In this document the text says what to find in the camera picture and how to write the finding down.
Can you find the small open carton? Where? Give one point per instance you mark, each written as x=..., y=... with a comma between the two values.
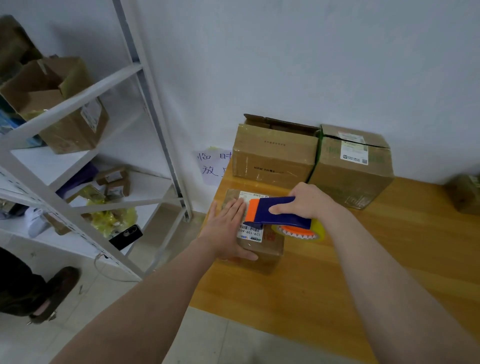
x=112, y=181

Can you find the large worn shelf carton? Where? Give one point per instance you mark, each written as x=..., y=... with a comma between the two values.
x=64, y=124

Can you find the white paper wall sign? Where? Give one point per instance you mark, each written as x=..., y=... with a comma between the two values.
x=211, y=165

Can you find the dark blue bag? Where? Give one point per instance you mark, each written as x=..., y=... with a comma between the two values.
x=75, y=181

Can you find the blue orange tape dispenser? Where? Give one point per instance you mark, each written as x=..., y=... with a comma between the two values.
x=274, y=210

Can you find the person's left hand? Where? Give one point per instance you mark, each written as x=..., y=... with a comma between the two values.
x=225, y=234

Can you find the grey metal shelf rack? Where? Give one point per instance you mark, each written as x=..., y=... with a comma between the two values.
x=67, y=105

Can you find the wooden table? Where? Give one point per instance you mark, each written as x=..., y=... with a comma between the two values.
x=420, y=255

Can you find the person's right hand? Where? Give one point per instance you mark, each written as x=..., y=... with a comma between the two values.
x=311, y=202

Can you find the yellow plastic bag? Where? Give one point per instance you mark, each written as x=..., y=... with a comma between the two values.
x=109, y=221

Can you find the white plastic bag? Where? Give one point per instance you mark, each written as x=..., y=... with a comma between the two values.
x=36, y=221

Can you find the box barcode label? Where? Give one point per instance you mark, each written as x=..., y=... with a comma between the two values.
x=466, y=193

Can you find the person's left forearm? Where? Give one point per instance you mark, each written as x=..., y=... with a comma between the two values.
x=127, y=315

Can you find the stack of cardboard boxes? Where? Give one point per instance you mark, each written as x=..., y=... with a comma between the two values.
x=270, y=154

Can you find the black mobile phone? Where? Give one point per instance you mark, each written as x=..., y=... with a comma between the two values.
x=125, y=237

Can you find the cube red-printed cardboard box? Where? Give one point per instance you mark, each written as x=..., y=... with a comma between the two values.
x=271, y=244

